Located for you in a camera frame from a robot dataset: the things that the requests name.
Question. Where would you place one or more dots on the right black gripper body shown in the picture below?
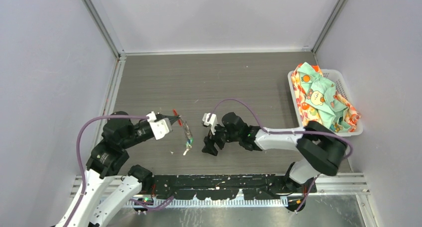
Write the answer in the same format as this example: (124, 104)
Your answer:
(221, 134)

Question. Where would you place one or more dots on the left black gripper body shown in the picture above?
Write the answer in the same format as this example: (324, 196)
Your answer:
(141, 132)

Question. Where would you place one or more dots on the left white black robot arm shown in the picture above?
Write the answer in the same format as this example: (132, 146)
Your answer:
(121, 131)

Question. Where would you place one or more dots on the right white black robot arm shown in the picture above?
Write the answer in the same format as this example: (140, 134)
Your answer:
(322, 150)

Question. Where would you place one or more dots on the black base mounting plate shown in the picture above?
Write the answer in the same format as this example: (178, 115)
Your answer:
(222, 187)

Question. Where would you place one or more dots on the colourful patterned cloth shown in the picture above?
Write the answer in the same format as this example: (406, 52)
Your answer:
(319, 100)

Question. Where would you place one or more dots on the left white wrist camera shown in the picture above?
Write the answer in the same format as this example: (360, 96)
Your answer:
(161, 128)

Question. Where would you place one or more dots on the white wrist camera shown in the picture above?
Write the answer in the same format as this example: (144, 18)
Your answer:
(161, 128)
(210, 120)

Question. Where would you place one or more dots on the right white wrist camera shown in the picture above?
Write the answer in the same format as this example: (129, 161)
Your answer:
(210, 120)

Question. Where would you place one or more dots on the aluminium frame rail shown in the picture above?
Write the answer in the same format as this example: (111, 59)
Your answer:
(345, 184)

